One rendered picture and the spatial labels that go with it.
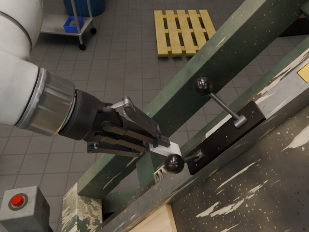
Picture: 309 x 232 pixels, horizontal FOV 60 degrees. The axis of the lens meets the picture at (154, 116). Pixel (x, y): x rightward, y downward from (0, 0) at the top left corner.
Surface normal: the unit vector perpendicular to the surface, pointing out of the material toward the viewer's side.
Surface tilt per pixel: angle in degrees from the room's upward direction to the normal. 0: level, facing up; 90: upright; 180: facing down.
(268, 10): 90
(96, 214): 39
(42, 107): 64
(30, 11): 71
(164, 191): 51
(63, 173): 0
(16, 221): 90
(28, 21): 76
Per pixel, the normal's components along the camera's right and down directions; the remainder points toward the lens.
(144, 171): -0.77, -0.34
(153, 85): 0.00, -0.70
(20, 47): 0.83, -0.52
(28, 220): 0.18, 0.69
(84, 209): 0.61, -0.63
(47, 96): 0.61, -0.10
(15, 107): 0.51, 0.52
